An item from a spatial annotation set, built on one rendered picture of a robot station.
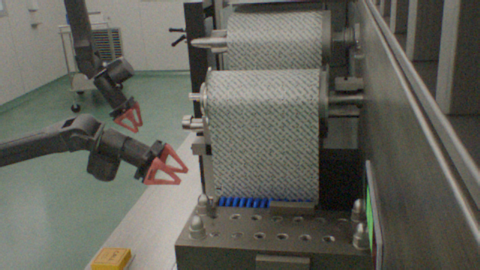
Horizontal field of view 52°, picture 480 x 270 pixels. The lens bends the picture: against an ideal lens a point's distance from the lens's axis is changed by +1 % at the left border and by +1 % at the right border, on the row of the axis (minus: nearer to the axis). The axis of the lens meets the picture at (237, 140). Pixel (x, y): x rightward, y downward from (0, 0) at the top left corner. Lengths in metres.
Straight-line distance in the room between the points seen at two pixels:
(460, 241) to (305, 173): 0.84
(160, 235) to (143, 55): 6.00
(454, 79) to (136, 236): 1.06
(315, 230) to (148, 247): 0.44
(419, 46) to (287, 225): 0.62
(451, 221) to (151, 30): 6.85
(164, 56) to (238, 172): 6.02
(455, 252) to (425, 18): 0.25
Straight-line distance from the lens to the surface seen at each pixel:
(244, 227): 1.02
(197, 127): 1.17
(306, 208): 1.05
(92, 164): 1.19
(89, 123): 1.16
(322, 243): 0.97
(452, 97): 0.33
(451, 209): 0.28
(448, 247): 0.29
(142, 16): 7.08
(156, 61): 7.13
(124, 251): 1.20
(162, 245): 1.24
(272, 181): 1.10
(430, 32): 0.47
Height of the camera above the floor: 1.56
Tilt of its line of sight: 21 degrees down
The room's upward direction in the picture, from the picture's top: 4 degrees counter-clockwise
